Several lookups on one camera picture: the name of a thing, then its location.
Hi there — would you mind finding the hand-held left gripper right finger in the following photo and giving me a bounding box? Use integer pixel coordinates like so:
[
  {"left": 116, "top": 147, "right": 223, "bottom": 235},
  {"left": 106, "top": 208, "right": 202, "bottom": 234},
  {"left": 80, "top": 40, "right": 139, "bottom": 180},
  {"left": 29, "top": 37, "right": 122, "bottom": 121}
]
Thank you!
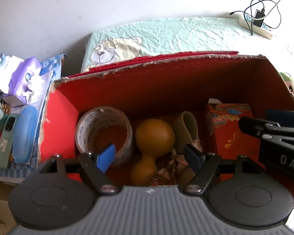
[{"left": 183, "top": 144, "right": 260, "bottom": 196}]

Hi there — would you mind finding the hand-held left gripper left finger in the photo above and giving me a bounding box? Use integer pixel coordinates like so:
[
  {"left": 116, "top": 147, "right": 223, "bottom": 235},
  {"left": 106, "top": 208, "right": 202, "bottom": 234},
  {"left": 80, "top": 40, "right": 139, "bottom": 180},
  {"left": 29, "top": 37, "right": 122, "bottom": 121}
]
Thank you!
[{"left": 40, "top": 143, "right": 119, "bottom": 196}]

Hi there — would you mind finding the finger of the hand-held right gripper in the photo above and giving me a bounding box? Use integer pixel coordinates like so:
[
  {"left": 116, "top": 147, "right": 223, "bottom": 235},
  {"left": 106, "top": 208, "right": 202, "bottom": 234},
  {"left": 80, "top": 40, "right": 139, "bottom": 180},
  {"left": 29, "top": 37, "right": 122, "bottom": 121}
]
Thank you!
[
  {"left": 238, "top": 116, "right": 294, "bottom": 143},
  {"left": 266, "top": 109, "right": 294, "bottom": 128}
]

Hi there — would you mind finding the small red patterned box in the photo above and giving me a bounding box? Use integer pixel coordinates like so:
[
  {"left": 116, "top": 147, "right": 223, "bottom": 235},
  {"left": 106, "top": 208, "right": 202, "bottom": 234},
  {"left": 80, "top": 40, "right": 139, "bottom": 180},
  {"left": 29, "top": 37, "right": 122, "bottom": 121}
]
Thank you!
[{"left": 203, "top": 103, "right": 263, "bottom": 184}]

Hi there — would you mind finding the clear packing tape roll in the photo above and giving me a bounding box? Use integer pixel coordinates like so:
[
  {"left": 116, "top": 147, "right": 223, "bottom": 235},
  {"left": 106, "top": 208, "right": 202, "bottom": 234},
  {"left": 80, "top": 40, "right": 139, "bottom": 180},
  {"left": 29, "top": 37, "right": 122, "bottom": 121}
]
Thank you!
[{"left": 75, "top": 106, "right": 134, "bottom": 168}]

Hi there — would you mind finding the yellow-brown gourd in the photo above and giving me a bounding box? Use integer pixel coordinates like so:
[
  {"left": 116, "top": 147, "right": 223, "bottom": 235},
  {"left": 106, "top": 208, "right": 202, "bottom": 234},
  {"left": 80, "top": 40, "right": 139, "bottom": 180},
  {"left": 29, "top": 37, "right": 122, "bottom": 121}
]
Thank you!
[{"left": 130, "top": 119, "right": 176, "bottom": 186}]

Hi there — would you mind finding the red cardboard box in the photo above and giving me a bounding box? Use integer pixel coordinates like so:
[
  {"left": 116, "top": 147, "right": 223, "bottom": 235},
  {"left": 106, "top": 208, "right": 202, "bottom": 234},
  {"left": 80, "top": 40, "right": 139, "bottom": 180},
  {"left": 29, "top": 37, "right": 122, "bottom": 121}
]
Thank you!
[{"left": 38, "top": 51, "right": 294, "bottom": 209}]

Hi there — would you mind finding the green frog plush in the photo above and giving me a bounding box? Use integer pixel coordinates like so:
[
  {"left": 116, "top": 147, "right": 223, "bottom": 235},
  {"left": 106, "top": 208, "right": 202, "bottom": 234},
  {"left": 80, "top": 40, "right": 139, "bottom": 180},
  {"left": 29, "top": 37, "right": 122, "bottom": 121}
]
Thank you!
[{"left": 279, "top": 72, "right": 294, "bottom": 96}]

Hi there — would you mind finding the blue glasses case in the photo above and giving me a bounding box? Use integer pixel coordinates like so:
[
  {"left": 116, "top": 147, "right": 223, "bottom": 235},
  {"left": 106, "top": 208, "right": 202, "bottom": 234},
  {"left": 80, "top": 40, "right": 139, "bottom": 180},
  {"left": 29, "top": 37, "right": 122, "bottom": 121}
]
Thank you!
[{"left": 12, "top": 105, "right": 38, "bottom": 164}]

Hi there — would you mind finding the white power strip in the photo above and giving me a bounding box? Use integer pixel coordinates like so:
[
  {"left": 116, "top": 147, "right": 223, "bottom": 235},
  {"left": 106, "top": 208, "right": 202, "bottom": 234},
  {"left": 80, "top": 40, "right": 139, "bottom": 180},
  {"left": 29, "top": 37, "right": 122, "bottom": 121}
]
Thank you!
[{"left": 238, "top": 13, "right": 275, "bottom": 40}]

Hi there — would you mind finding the black charger plug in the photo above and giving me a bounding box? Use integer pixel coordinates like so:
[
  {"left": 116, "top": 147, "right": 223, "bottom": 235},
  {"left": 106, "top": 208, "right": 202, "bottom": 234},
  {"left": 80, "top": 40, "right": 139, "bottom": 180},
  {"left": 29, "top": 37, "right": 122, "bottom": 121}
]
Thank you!
[{"left": 253, "top": 8, "right": 266, "bottom": 27}]

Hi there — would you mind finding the purple tissue pack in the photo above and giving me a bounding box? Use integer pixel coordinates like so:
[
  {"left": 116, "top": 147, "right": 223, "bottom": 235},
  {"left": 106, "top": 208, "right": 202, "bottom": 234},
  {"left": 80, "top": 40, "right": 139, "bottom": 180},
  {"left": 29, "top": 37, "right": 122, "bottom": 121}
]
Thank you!
[{"left": 2, "top": 57, "right": 43, "bottom": 106}]

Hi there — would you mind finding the light green printed bedsheet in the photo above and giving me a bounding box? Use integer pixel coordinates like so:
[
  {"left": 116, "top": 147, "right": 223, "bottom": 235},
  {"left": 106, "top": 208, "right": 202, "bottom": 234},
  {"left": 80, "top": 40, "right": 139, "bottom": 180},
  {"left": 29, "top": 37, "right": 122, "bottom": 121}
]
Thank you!
[{"left": 81, "top": 17, "right": 275, "bottom": 73}]

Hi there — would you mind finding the crumpled white paper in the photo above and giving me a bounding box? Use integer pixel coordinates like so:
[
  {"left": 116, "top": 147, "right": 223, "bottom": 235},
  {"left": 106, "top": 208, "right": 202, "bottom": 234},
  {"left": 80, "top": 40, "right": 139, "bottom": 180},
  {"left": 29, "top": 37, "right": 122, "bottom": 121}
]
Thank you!
[{"left": 0, "top": 54, "right": 25, "bottom": 95}]

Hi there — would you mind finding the black charger with cables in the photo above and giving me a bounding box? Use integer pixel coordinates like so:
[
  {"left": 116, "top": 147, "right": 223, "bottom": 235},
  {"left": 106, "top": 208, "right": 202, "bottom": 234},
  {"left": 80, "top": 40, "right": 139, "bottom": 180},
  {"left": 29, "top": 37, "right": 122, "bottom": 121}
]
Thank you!
[{"left": 229, "top": 0, "right": 282, "bottom": 36}]

